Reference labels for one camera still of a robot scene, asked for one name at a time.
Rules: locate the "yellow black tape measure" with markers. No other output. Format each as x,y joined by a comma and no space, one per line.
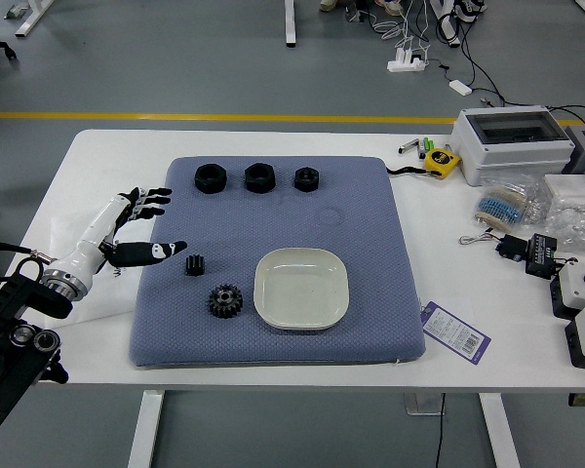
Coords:
441,161

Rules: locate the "white square plate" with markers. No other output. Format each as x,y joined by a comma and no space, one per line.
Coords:
312,292

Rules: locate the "white table right leg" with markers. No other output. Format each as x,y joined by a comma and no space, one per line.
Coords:
502,434

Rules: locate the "big black hex nut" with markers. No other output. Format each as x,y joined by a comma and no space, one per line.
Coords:
202,184
253,184

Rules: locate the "small black hex nut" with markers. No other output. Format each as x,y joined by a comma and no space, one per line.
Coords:
300,184

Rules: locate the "white power adapter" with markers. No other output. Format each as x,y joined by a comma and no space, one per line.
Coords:
460,87

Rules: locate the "white background table leg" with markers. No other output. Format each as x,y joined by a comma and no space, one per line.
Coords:
290,24

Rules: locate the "white blue push-button box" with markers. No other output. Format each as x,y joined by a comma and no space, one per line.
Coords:
575,290

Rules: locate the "clear bag of resistors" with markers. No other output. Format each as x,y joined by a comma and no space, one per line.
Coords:
504,205

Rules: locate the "grey under-table control box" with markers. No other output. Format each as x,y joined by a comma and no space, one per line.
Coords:
419,404

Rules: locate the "large black gear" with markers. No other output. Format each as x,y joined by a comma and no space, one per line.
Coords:
217,302

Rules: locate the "silver metal piece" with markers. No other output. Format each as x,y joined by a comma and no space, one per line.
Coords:
409,146

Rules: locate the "white electrical enclosure box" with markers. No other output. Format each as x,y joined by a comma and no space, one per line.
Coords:
512,156

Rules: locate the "purple white product tag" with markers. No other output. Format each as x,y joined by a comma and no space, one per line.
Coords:
453,334

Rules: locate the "white table left leg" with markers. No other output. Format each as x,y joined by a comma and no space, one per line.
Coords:
144,434

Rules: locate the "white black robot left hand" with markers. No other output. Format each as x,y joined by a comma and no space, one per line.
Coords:
90,236

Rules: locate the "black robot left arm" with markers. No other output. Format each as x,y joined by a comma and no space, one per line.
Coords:
10,336

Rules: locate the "black module with green lights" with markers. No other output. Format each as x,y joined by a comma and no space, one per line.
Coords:
541,256

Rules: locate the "small black gear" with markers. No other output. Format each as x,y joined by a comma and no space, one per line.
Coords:
193,265

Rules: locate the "blue-grey quilted cushion mat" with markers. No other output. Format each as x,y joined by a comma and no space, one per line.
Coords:
370,292

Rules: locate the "white foam block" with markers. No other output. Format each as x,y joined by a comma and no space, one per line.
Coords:
570,190

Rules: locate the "white power strip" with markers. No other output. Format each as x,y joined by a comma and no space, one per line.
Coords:
407,64

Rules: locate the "green batteries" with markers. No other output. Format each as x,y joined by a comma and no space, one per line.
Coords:
428,144

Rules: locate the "black white sneaker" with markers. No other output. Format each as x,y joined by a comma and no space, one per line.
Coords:
468,10

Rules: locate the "white slanted table foot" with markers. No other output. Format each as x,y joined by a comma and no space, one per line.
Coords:
31,17

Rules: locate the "clear bag of screws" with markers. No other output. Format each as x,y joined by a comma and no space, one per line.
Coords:
575,224

